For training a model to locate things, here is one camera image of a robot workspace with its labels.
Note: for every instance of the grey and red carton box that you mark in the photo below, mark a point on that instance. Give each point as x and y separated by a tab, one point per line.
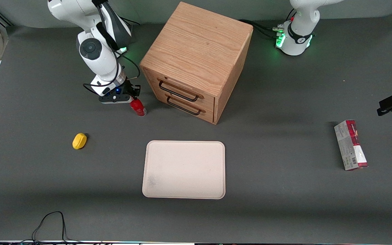
350	146

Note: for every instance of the red coke bottle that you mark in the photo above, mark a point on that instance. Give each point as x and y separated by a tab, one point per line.
138	107

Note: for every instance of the wooden drawer front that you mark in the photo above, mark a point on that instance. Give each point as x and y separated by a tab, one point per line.
185	89
202	114

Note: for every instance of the beige rectangular tray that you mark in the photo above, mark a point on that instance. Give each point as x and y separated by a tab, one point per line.
184	170

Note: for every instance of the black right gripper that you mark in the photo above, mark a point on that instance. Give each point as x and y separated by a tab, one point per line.
130	90

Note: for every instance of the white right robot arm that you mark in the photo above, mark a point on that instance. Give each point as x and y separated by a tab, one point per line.
97	61

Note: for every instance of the wooden drawer cabinet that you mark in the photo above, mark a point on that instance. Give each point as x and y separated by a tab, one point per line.
196	47

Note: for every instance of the yellow lemon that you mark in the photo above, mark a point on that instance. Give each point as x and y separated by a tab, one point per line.
79	141

